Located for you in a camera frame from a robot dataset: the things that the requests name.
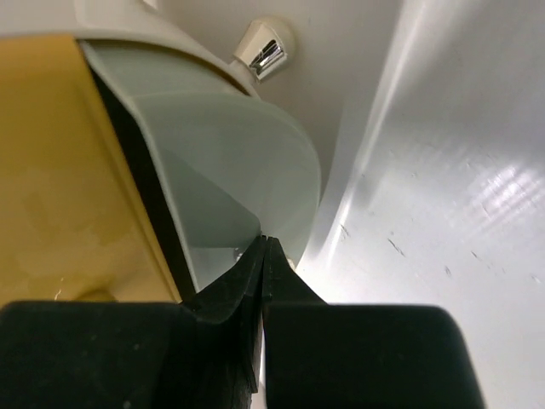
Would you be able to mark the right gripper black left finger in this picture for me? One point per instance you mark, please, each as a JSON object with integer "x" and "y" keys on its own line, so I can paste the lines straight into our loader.
{"x": 201, "y": 353}

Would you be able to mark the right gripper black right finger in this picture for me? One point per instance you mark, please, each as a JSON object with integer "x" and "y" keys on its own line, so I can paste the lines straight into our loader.
{"x": 322, "y": 355}

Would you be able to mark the round cream drawer organizer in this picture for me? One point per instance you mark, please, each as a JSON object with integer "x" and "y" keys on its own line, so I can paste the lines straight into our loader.
{"x": 137, "y": 166}

